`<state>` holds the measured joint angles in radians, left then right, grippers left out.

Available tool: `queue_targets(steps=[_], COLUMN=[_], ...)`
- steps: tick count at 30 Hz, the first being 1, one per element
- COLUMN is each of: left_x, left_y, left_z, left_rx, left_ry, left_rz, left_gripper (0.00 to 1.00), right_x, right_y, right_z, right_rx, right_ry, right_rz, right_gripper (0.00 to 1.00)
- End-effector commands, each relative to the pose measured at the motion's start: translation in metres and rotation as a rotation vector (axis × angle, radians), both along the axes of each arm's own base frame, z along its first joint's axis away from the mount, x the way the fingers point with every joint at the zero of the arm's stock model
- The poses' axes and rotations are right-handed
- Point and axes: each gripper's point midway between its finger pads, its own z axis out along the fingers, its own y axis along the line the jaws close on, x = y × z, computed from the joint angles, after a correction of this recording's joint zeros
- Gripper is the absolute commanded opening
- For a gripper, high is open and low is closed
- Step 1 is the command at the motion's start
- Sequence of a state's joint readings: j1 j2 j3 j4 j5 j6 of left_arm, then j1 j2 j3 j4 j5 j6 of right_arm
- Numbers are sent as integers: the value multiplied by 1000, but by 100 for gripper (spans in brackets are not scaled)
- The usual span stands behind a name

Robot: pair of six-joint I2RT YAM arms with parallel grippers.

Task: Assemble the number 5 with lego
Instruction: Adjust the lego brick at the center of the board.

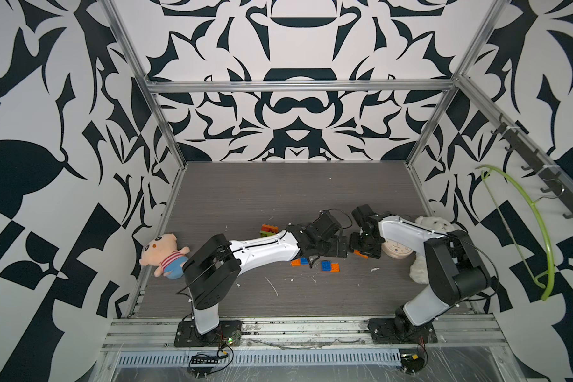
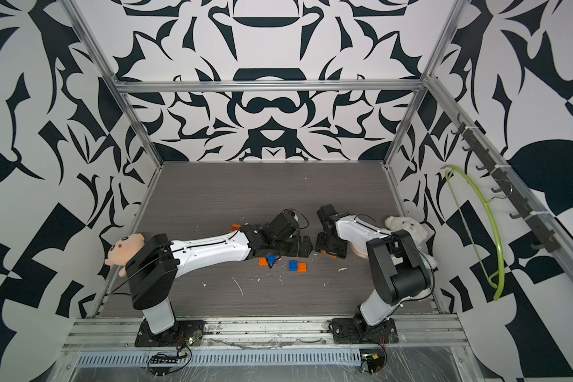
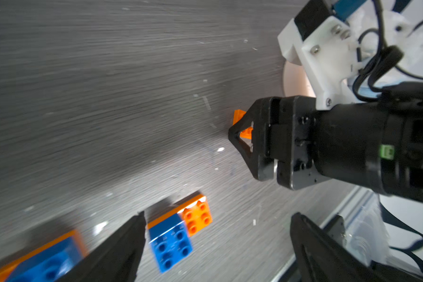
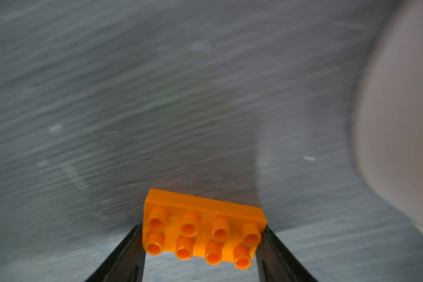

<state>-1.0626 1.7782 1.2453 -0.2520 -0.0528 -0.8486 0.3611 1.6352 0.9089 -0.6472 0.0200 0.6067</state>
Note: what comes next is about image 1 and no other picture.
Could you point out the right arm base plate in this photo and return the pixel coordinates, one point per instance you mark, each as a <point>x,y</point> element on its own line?
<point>397,331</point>

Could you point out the white teddy bear plush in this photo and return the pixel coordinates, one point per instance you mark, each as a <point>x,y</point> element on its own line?
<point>419,269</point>

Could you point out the white cable duct strip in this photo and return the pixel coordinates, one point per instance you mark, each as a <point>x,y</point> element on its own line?
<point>269,358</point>

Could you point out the black wall hook rack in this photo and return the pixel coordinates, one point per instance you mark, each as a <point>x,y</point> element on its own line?
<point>558,184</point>

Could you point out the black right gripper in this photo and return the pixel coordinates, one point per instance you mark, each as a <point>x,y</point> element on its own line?
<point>372,253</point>

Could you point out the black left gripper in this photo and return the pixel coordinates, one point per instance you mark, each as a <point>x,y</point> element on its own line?
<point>334,250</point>

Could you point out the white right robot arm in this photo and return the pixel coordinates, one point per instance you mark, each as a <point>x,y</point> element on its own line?
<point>455,268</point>

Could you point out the pink pig plush toy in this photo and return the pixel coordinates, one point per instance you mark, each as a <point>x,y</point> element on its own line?
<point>164,254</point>

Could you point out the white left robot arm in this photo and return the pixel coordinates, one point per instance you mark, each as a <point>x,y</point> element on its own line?
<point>216,265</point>

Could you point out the long green lego brick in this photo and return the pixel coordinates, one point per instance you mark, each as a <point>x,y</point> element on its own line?
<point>266,234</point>

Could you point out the green plastic hoop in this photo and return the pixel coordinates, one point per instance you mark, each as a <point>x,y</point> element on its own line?
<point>518,224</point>

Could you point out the aluminium cage frame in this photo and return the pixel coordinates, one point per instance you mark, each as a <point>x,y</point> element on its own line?
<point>421,82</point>

